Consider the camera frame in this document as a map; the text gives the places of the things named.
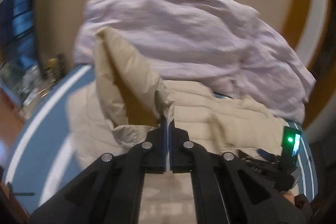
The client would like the person's right hand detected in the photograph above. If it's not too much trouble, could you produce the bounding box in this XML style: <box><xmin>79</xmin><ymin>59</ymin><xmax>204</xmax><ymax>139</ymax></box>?
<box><xmin>282</xmin><ymin>191</ymin><xmax>296</xmax><ymax>204</ymax></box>

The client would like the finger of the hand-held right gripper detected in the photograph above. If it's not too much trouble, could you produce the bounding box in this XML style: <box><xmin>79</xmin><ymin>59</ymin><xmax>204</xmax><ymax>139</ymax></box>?
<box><xmin>238</xmin><ymin>148</ymin><xmax>280</xmax><ymax>170</ymax></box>

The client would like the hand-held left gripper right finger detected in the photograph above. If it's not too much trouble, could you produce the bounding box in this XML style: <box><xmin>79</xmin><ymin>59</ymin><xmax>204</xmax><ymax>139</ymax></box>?
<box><xmin>169</xmin><ymin>119</ymin><xmax>306</xmax><ymax>224</ymax></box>

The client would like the pink floral duvet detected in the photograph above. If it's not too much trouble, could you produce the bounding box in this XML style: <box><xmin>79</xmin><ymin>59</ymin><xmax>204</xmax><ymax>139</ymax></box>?
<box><xmin>73</xmin><ymin>0</ymin><xmax>317</xmax><ymax>119</ymax></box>

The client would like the beige puffer jacket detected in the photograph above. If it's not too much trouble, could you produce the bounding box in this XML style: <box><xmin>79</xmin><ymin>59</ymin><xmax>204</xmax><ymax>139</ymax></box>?
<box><xmin>67</xmin><ymin>27</ymin><xmax>289</xmax><ymax>224</ymax></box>

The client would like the window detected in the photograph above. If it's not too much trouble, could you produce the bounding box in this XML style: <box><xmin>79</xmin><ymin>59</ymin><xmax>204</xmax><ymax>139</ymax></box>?
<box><xmin>0</xmin><ymin>0</ymin><xmax>42</xmax><ymax>69</ymax></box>

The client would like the person's right forearm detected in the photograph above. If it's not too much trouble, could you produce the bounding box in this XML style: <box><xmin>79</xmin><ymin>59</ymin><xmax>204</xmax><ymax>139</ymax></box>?
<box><xmin>293</xmin><ymin>194</ymin><xmax>313</xmax><ymax>224</ymax></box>

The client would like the blue white-striped bed sheet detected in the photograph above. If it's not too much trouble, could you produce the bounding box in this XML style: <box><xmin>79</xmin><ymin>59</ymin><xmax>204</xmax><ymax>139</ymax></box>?
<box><xmin>5</xmin><ymin>64</ymin><xmax>319</xmax><ymax>214</ymax></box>

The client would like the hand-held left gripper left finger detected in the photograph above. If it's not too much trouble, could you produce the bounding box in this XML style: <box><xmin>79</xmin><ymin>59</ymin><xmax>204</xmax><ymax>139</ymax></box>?
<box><xmin>30</xmin><ymin>118</ymin><xmax>168</xmax><ymax>224</ymax></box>

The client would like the cluttered side table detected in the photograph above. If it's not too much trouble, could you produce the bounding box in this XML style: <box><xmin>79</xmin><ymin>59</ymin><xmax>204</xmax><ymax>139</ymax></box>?
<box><xmin>0</xmin><ymin>53</ymin><xmax>66</xmax><ymax>114</ymax></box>

